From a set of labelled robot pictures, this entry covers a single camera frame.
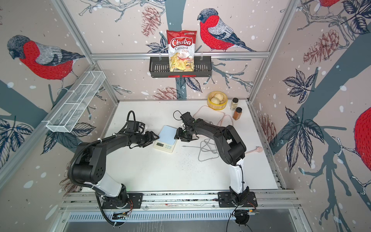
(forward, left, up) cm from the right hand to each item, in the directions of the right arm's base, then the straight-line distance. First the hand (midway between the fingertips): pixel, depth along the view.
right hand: (176, 138), depth 94 cm
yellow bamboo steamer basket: (+33, -34, 0) cm, 48 cm away
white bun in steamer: (+39, -31, +1) cm, 50 cm away
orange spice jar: (+21, -43, +2) cm, 48 cm away
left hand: (0, +12, +2) cm, 12 cm away
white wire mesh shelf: (-5, +54, +27) cm, 61 cm away
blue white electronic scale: (-1, +7, -3) cm, 8 cm away
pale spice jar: (+30, -42, +3) cm, 52 cm away
